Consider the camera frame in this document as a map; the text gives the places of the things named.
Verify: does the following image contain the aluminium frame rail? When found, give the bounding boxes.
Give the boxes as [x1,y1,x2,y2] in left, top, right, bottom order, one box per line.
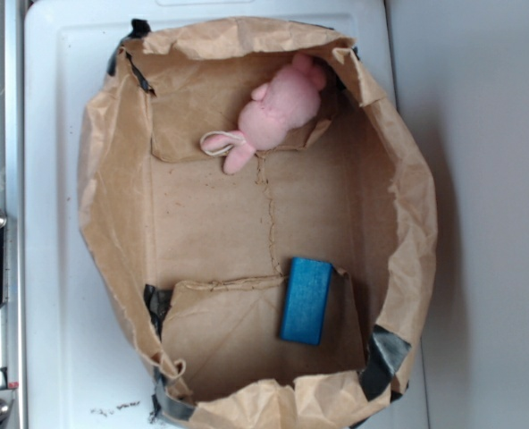
[0,1,29,428]

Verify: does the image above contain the brown paper bag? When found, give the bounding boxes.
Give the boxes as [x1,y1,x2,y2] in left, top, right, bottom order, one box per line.
[78,17,438,428]

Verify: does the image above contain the blue wooden block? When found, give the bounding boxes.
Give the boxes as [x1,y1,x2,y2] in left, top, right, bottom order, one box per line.
[280,257,332,346]

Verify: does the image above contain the pink plush bunny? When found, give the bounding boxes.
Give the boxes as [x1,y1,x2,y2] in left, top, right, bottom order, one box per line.
[199,53,326,175]

